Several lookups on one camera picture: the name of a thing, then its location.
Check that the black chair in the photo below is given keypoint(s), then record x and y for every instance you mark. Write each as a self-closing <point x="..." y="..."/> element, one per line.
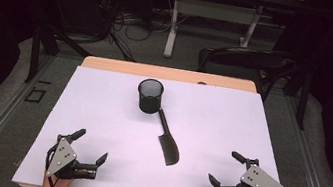
<point x="247" y="60"/>

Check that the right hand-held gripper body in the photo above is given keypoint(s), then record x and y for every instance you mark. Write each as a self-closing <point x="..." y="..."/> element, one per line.
<point x="255" y="180"/>

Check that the wooden table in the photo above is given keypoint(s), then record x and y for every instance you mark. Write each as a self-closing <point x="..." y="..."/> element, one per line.
<point x="157" y="72"/>

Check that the black metal stand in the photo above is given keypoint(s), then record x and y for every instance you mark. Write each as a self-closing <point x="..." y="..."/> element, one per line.
<point x="35" y="52"/>
<point x="303" y="101"/>

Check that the black mesh pen cup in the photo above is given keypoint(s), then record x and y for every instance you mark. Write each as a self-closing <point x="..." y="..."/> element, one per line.
<point x="149" y="99"/>

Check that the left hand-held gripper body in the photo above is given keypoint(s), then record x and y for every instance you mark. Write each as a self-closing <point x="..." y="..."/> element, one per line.
<point x="63" y="154"/>

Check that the white table mat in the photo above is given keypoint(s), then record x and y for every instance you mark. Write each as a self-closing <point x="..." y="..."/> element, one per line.
<point x="209" y="130"/>

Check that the white-legged desk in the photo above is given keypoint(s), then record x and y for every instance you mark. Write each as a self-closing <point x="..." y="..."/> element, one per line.
<point x="221" y="11"/>

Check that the person's left hand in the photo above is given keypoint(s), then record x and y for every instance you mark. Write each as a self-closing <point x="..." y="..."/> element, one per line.
<point x="59" y="184"/>

